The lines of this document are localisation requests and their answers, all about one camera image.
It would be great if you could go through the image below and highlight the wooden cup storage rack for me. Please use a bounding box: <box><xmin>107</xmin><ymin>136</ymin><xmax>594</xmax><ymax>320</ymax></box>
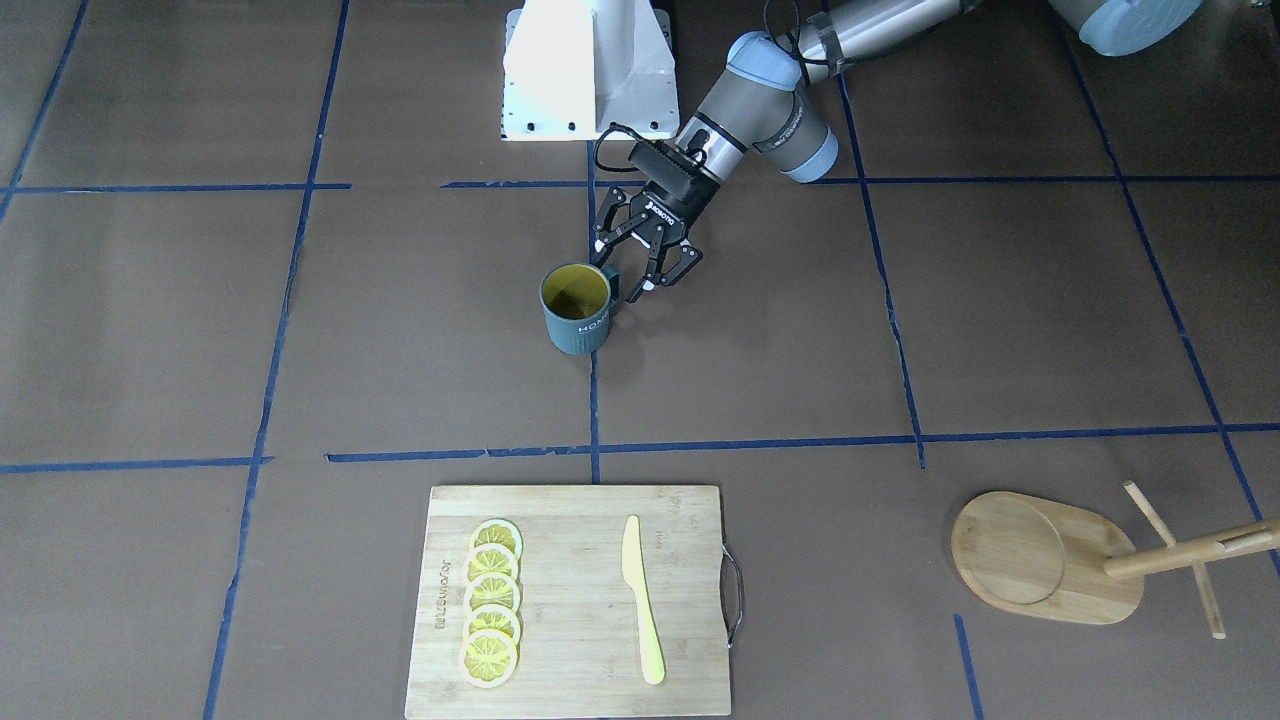
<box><xmin>948</xmin><ymin>480</ymin><xmax>1277</xmax><ymax>641</ymax></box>

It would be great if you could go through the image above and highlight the dark green HOME mug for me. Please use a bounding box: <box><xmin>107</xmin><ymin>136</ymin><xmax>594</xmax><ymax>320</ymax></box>
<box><xmin>539</xmin><ymin>263</ymin><xmax>620</xmax><ymax>356</ymax></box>

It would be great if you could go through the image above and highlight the bamboo cutting board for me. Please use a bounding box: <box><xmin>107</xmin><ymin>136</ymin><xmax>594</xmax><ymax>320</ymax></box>
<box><xmin>404</xmin><ymin>484</ymin><xmax>732</xmax><ymax>719</ymax></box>

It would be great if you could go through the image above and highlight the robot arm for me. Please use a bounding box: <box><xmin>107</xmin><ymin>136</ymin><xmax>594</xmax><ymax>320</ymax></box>
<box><xmin>590</xmin><ymin>1</ymin><xmax>975</xmax><ymax>302</ymax></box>

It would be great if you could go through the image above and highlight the yellow plastic knife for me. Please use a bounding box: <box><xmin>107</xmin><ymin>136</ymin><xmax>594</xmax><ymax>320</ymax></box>
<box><xmin>621</xmin><ymin>514</ymin><xmax>666</xmax><ymax>685</ymax></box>

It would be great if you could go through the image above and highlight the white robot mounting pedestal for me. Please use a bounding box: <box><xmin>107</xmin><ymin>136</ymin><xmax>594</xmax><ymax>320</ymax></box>
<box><xmin>500</xmin><ymin>1</ymin><xmax>680</xmax><ymax>142</ymax></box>

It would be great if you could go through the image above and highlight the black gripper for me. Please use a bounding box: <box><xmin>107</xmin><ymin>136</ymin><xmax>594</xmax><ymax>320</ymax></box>
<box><xmin>590</xmin><ymin>140</ymin><xmax>721</xmax><ymax>304</ymax></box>

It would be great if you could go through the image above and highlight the lemon slice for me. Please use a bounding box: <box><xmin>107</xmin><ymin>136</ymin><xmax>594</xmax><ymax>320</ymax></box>
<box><xmin>460</xmin><ymin>629</ymin><xmax>520</xmax><ymax>689</ymax></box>
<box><xmin>463</xmin><ymin>603</ymin><xmax>524</xmax><ymax>644</ymax></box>
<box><xmin>466</xmin><ymin>543</ymin><xmax>520</xmax><ymax>582</ymax></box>
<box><xmin>470</xmin><ymin>518</ymin><xmax>524</xmax><ymax>560</ymax></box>
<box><xmin>463</xmin><ymin>571</ymin><xmax>522</xmax><ymax>612</ymax></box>

